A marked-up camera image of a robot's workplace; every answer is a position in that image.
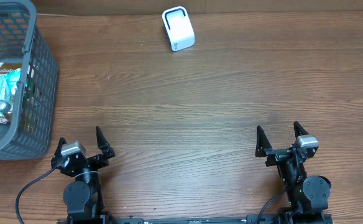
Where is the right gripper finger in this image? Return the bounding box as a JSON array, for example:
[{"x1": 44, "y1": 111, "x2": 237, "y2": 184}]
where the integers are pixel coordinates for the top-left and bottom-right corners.
[
  {"x1": 293, "y1": 121, "x2": 309, "y2": 138},
  {"x1": 255, "y1": 126, "x2": 272, "y2": 157}
]

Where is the yellow drink bottle silver cap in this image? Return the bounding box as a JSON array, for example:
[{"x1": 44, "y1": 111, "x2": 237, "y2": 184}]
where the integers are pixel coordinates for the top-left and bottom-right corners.
[{"x1": 0, "y1": 100, "x2": 13, "y2": 115}]

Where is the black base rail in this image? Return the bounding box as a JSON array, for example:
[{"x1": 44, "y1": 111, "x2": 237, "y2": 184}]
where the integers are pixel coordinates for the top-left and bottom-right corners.
[{"x1": 57, "y1": 213, "x2": 334, "y2": 224}]

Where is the small teal white packet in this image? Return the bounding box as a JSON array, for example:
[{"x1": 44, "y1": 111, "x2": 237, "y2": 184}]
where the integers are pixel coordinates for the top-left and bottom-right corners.
[{"x1": 6, "y1": 68, "x2": 21, "y2": 95}]

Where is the brown snack packet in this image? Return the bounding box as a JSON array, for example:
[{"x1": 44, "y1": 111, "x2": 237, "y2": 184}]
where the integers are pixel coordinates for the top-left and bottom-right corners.
[{"x1": 0, "y1": 63, "x2": 22, "y2": 75}]

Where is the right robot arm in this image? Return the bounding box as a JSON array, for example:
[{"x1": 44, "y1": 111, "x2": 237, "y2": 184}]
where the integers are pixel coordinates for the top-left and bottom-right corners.
[{"x1": 251, "y1": 121, "x2": 333, "y2": 223}]

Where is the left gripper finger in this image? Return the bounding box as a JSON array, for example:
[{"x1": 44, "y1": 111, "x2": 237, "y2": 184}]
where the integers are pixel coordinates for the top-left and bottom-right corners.
[
  {"x1": 96, "y1": 126, "x2": 113, "y2": 154},
  {"x1": 54, "y1": 138, "x2": 67, "y2": 159}
]

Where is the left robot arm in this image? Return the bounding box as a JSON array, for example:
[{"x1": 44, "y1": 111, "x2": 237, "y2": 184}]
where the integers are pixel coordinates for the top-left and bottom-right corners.
[{"x1": 51, "y1": 127, "x2": 115, "y2": 223}]

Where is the white barcode scanner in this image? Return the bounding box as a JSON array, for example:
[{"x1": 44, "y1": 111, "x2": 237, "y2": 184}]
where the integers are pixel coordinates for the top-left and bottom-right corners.
[{"x1": 162, "y1": 6, "x2": 195, "y2": 52}]

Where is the grey plastic mesh basket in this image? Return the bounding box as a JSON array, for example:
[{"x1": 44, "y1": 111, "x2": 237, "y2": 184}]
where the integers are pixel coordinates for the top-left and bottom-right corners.
[{"x1": 0, "y1": 0, "x2": 59, "y2": 160}]

